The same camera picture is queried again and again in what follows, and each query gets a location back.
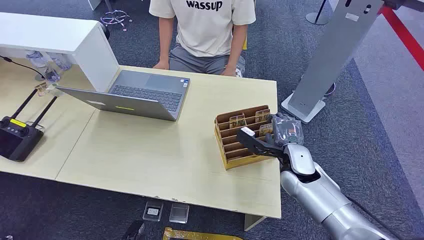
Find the clear plastic water bottle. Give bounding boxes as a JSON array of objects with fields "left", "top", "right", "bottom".
[
  {"left": 25, "top": 49, "right": 62, "bottom": 83},
  {"left": 49, "top": 52, "right": 73, "bottom": 71}
]

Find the cardboard card holder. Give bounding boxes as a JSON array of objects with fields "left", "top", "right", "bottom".
[{"left": 213, "top": 104, "right": 278, "bottom": 171}]

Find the white desk shelf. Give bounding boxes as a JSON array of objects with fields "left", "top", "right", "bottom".
[{"left": 0, "top": 12, "right": 121, "bottom": 93}]

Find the chrome chair base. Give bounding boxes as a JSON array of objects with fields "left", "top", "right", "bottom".
[{"left": 100, "top": 0, "right": 133, "bottom": 32}]

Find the red barrier belt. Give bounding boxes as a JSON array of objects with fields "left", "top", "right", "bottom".
[{"left": 379, "top": 5, "right": 424, "bottom": 72}]

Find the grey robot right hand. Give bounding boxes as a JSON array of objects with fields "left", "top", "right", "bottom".
[{"left": 268, "top": 112, "right": 305, "bottom": 148}]

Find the small patterned card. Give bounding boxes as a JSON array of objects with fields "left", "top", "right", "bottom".
[{"left": 34, "top": 82, "right": 49, "bottom": 97}]

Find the grey kiosk stand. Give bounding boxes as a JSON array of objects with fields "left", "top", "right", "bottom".
[{"left": 280, "top": 0, "right": 386, "bottom": 124}]

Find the stanchion post with round base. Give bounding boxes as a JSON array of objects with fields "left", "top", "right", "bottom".
[{"left": 305, "top": 0, "right": 330, "bottom": 26}]

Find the black cable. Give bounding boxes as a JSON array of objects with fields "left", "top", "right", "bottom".
[{"left": 0, "top": 55, "right": 47, "bottom": 80}]

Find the floor socket box cover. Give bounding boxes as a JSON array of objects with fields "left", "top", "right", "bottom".
[{"left": 168, "top": 202, "right": 190, "bottom": 224}]

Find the yellow floor tape strip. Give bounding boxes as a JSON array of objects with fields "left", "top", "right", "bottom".
[{"left": 162, "top": 227, "right": 244, "bottom": 240}]

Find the black object on floor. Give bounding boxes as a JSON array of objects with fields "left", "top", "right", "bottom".
[{"left": 121, "top": 220, "right": 146, "bottom": 240}]

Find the floor power socket box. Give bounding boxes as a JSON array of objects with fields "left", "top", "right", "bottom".
[{"left": 142, "top": 201, "right": 164, "bottom": 222}]

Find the person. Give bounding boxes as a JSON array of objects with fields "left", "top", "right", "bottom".
[{"left": 148, "top": 0, "right": 257, "bottom": 78}]

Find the person's right hand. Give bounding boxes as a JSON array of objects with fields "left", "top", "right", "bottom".
[{"left": 152, "top": 59, "right": 170, "bottom": 71}]

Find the black remote controller with antennas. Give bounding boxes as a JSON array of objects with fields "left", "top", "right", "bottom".
[{"left": 0, "top": 88, "right": 59, "bottom": 163}]

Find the grey laptop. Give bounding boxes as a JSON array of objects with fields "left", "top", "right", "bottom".
[{"left": 54, "top": 69, "right": 191, "bottom": 122}]

